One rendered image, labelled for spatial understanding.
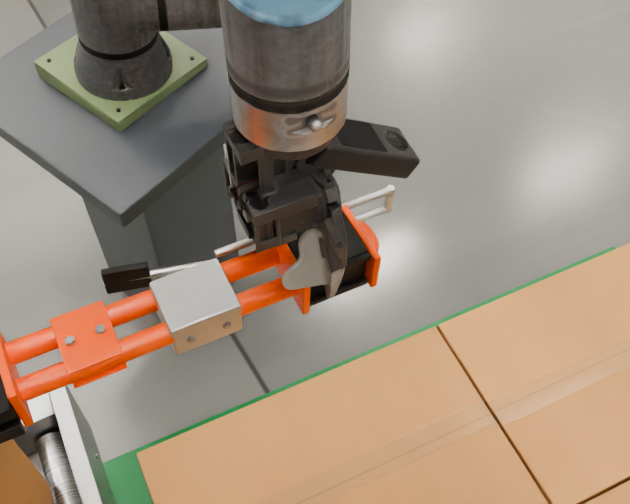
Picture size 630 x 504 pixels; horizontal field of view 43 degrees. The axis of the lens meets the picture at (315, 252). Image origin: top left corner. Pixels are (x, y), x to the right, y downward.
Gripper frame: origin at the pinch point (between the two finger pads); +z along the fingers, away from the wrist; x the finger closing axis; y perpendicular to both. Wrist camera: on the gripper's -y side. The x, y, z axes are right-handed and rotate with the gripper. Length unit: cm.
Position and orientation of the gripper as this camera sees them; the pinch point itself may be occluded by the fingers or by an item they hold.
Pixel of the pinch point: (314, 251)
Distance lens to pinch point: 79.8
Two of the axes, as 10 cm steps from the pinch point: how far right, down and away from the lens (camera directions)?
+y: -9.0, 3.5, -2.4
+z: 0.0, 5.7, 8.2
